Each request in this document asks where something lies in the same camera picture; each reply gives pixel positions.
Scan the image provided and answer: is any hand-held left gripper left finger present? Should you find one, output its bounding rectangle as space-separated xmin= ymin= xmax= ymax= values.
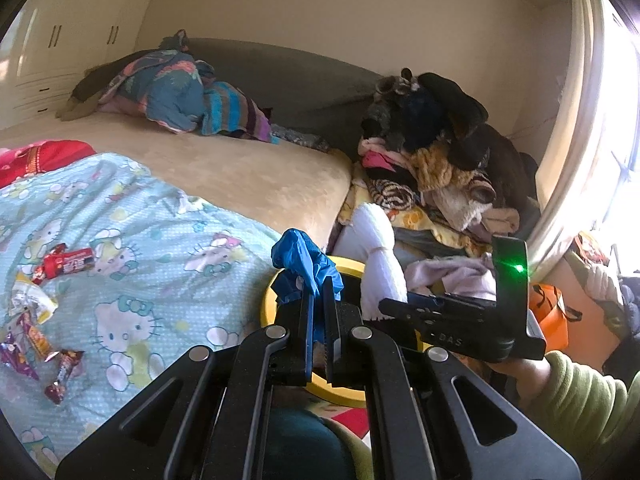
xmin=57 ymin=280 xmax=316 ymax=480

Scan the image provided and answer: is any teal floral quilt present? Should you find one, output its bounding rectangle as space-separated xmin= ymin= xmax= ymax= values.
xmin=97 ymin=30 xmax=218 ymax=133

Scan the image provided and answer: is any beige plush bed cover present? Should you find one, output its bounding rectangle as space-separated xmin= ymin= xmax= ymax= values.
xmin=0 ymin=110 xmax=353 ymax=256

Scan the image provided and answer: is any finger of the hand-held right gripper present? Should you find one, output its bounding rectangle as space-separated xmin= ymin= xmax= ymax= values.
xmin=378 ymin=298 xmax=436 ymax=331
xmin=407 ymin=294 xmax=496 ymax=311

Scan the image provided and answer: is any white tissue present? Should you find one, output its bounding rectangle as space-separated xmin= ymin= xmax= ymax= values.
xmin=350 ymin=202 xmax=408 ymax=322

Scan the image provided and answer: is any window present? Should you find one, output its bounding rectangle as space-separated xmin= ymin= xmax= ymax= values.
xmin=550 ymin=0 xmax=640 ymax=281

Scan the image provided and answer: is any yellow rimmed black bin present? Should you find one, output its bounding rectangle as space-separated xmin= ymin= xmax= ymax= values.
xmin=262 ymin=255 xmax=431 ymax=408

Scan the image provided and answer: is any pile of clothes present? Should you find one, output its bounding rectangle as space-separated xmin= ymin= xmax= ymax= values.
xmin=360 ymin=67 xmax=541 ymax=221

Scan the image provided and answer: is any striped towel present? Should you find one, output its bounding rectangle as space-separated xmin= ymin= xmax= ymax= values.
xmin=202 ymin=82 xmax=273 ymax=143

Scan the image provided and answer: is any cream wardrobe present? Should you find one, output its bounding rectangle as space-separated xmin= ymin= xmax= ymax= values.
xmin=0 ymin=0 xmax=166 ymax=131

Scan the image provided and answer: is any dark grey pillow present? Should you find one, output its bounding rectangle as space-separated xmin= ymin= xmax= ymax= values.
xmin=70 ymin=52 xmax=151 ymax=101

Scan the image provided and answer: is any person's right forearm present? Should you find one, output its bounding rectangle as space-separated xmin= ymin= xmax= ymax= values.
xmin=492 ymin=350 xmax=640 ymax=480

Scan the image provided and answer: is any brown cloth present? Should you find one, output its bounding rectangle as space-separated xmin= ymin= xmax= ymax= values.
xmin=55 ymin=92 xmax=108 ymax=121

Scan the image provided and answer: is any yellow cartoon blanket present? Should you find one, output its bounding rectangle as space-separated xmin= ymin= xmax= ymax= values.
xmin=337 ymin=180 xmax=496 ymax=256

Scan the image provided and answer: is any blue plastic wrapper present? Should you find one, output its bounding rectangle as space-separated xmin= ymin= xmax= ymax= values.
xmin=270 ymin=228 xmax=347 ymax=346

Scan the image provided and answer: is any white fleece garment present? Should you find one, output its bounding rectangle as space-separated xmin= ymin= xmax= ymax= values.
xmin=435 ymin=180 xmax=498 ymax=231

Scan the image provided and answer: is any red blanket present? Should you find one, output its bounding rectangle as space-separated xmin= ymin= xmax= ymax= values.
xmin=0 ymin=140 xmax=98 ymax=190

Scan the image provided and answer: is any grey cushion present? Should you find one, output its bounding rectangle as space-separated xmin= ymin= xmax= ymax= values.
xmin=332 ymin=225 xmax=476 ymax=266

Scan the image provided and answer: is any person's dark teal trouser leg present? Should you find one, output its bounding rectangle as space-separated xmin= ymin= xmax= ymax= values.
xmin=262 ymin=407 xmax=361 ymax=480

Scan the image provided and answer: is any orange candy wrapper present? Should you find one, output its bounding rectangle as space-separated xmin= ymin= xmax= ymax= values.
xmin=17 ymin=310 xmax=61 ymax=363

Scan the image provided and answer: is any grey padded headboard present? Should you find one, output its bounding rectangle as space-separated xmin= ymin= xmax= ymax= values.
xmin=185 ymin=37 xmax=388 ymax=153

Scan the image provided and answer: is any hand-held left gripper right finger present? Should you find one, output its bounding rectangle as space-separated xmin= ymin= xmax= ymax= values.
xmin=322 ymin=280 xmax=581 ymax=480

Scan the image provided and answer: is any pink garment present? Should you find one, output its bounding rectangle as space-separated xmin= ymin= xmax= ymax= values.
xmin=360 ymin=140 xmax=416 ymax=171

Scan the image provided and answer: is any lavender cloth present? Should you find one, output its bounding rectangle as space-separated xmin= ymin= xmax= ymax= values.
xmin=405 ymin=257 xmax=498 ymax=301

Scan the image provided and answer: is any yellow knit sweater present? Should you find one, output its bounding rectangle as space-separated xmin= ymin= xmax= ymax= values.
xmin=415 ymin=142 xmax=496 ymax=191

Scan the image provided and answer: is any yellow white snack wrapper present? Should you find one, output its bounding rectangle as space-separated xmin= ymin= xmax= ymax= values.
xmin=10 ymin=272 xmax=60 ymax=325

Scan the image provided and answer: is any cartoon cat light blue blanket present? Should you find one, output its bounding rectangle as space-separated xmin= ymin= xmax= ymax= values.
xmin=0 ymin=152 xmax=286 ymax=478

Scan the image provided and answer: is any beige curtain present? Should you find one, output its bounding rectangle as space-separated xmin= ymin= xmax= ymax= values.
xmin=527 ymin=0 xmax=616 ymax=281

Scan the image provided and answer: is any red snack packet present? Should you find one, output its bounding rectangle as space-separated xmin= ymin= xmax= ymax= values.
xmin=41 ymin=242 xmax=96 ymax=281

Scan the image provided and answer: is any grey patterned cloth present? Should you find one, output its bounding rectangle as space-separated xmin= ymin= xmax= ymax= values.
xmin=272 ymin=125 xmax=331 ymax=153

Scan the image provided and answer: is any orange bag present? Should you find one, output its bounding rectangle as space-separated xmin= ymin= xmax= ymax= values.
xmin=530 ymin=282 xmax=583 ymax=353

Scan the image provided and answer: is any zebra striped cloth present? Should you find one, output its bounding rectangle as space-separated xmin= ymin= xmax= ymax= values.
xmin=367 ymin=175 xmax=426 ymax=211

